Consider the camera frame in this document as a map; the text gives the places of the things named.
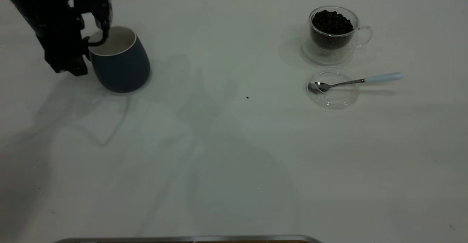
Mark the clear double-wall glass cup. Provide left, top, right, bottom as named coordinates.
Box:
left=301, top=6, right=373, bottom=66

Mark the dark blue-grey ceramic mug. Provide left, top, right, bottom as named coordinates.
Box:
left=86, top=26, right=151, bottom=94

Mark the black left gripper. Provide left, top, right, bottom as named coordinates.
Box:
left=35, top=0, right=112, bottom=76

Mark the metal spoon light blue handle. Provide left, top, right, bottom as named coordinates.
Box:
left=308, top=72, right=403, bottom=95

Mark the clear glass saucer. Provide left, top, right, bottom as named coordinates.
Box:
left=306, top=67, right=361, bottom=110

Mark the dark coffee beans pile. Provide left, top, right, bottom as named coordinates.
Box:
left=311, top=10, right=354, bottom=50

